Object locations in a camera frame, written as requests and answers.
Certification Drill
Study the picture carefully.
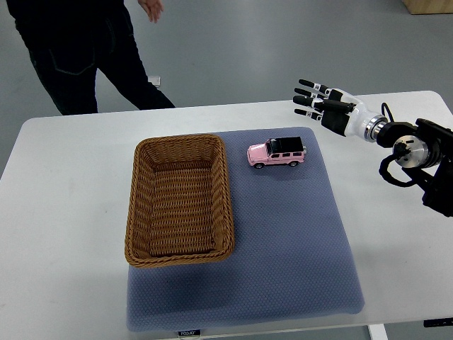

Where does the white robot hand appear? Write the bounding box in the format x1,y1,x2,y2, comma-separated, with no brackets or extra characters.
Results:
293,79,385,141

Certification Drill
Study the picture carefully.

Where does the person in dark clothes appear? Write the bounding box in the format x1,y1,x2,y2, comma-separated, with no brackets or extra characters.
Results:
6,1,174,115

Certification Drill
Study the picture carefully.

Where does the wooden box corner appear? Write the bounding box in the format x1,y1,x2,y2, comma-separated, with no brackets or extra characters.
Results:
402,0,453,15

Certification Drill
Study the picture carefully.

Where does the white table leg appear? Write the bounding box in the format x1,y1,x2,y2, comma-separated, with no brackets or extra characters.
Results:
367,324,389,340

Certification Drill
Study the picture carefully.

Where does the black table control panel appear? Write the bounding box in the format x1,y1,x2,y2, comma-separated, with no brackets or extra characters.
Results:
423,317,453,328

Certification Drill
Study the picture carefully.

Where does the silver floor plate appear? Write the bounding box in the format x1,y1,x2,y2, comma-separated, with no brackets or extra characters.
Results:
147,76,161,88

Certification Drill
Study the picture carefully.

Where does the pink toy car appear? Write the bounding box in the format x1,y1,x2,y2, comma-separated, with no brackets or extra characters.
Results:
246,137,306,169

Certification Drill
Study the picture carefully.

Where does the person's bare hand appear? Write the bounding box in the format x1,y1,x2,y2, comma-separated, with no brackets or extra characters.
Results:
137,0,164,23

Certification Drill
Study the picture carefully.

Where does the brown wicker basket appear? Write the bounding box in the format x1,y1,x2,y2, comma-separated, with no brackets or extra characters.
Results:
125,134,235,268

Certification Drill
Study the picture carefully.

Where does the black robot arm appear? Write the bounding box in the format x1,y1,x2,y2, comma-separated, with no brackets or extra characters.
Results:
293,79,452,217

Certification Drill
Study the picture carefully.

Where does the blue-grey padded mat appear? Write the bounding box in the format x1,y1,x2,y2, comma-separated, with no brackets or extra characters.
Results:
127,127,365,332

